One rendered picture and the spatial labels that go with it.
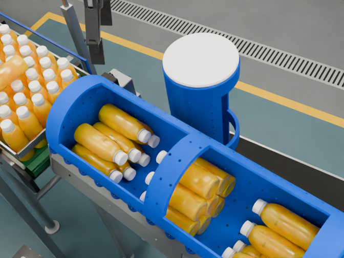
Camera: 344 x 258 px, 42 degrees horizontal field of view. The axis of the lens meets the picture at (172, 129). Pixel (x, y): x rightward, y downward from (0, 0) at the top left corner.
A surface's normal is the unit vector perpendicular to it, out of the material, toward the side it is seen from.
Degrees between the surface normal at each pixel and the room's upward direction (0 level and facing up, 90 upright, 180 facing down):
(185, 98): 90
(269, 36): 0
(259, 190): 66
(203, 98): 90
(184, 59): 0
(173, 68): 0
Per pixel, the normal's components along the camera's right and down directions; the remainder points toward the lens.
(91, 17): -0.02, 0.40
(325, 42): -0.11, -0.60
